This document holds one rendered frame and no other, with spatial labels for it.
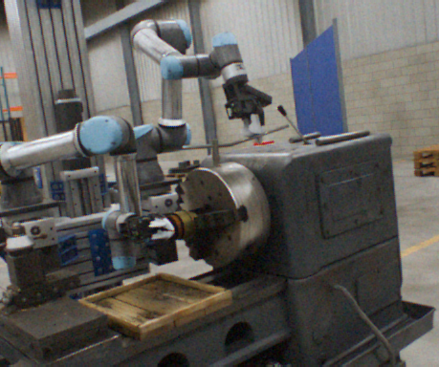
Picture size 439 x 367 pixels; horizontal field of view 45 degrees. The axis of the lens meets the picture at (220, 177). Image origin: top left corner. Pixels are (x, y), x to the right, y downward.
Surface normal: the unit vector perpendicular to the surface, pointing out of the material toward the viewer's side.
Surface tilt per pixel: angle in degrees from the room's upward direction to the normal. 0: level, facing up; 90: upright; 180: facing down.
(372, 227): 90
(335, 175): 90
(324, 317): 90
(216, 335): 88
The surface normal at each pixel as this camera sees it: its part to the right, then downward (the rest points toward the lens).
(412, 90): -0.78, 0.17
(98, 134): -0.04, 0.11
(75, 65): 0.49, 0.04
